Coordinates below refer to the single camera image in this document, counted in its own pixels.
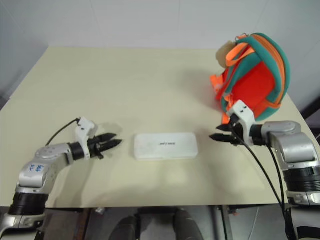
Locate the orange and teal backpack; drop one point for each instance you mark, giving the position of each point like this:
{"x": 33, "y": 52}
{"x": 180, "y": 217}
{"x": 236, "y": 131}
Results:
{"x": 252, "y": 75}

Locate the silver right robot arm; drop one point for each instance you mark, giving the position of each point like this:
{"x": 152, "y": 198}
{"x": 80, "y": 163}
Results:
{"x": 292, "y": 155}

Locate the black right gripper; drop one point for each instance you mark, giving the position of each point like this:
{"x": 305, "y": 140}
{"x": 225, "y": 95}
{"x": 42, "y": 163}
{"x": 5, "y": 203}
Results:
{"x": 237, "y": 132}

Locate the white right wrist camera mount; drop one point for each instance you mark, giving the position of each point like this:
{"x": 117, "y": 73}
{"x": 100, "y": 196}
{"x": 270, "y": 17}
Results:
{"x": 243, "y": 116}

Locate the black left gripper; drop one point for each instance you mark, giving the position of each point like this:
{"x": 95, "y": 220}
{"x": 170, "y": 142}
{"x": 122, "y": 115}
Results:
{"x": 94, "y": 147}

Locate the white rectangular plastic box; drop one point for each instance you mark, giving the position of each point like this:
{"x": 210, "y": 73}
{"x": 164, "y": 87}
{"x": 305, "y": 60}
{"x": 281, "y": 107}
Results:
{"x": 165, "y": 146}

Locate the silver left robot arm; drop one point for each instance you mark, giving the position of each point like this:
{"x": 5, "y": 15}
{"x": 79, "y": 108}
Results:
{"x": 37, "y": 170}

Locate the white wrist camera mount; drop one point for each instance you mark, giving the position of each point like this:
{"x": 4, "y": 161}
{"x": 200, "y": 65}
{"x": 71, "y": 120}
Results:
{"x": 83, "y": 131}
{"x": 243, "y": 116}

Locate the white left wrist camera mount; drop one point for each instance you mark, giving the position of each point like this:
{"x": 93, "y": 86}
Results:
{"x": 83, "y": 131}

